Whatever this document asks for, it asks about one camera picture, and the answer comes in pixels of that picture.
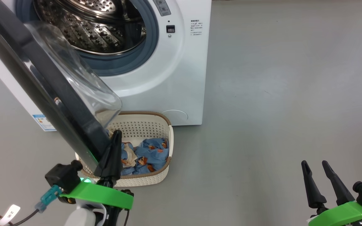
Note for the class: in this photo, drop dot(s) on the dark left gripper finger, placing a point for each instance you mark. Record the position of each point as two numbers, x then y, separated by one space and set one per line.
112 163

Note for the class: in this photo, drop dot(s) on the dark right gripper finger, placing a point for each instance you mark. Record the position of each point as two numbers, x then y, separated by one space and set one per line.
311 191
338 188

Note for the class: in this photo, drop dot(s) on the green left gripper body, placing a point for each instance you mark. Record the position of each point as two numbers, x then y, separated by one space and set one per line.
102 196

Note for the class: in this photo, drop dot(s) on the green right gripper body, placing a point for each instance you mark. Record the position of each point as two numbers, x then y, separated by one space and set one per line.
341 215

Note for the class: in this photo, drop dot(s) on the blue cartoon print garment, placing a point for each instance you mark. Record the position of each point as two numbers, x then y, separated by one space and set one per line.
152 153

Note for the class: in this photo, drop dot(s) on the black glass washer door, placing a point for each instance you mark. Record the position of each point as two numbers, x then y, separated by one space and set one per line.
42 78

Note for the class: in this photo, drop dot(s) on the white front-load washing machine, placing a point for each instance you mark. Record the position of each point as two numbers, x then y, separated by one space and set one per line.
181 78

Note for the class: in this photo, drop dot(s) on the stainless steel washing machine drum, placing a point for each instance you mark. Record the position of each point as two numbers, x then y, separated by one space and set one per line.
86 31

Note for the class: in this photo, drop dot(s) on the black door latch socket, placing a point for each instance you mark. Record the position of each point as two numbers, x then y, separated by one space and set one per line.
170 29

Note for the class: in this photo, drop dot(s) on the cream perforated laundry basket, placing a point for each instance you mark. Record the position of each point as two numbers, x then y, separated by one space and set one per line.
140 180

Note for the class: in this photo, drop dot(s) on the blue energy label sticker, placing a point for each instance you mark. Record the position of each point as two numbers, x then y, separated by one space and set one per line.
44 123

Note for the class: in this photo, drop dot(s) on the round white filter cover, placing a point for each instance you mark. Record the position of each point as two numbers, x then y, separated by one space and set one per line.
176 116

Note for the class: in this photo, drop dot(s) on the grey warning sticker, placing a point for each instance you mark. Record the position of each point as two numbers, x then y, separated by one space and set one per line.
162 7

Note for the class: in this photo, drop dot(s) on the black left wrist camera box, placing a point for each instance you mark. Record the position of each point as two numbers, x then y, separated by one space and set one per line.
63 177

